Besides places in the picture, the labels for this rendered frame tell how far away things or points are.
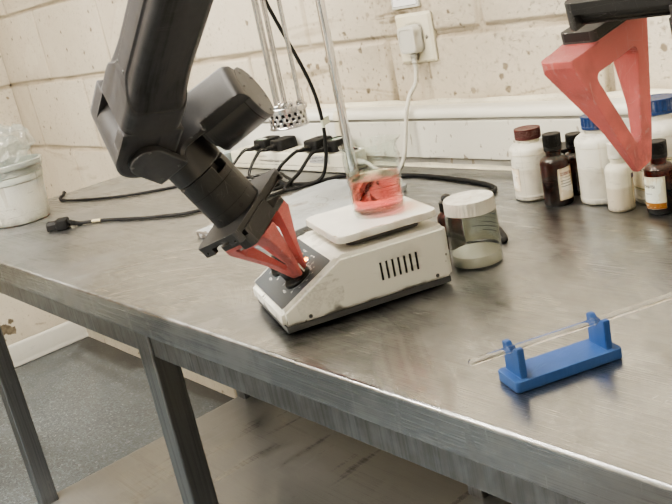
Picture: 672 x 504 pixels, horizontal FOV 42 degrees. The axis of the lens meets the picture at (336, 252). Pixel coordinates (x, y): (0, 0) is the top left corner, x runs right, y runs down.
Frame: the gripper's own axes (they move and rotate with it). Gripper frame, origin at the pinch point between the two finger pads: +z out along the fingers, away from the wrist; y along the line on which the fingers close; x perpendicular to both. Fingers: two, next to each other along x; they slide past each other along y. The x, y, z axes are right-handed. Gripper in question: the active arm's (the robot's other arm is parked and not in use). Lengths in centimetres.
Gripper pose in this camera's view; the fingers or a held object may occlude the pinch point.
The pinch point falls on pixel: (295, 267)
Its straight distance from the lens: 92.6
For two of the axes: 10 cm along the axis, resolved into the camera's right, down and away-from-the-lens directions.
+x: -6.9, 2.7, 6.8
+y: 3.5, -6.9, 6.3
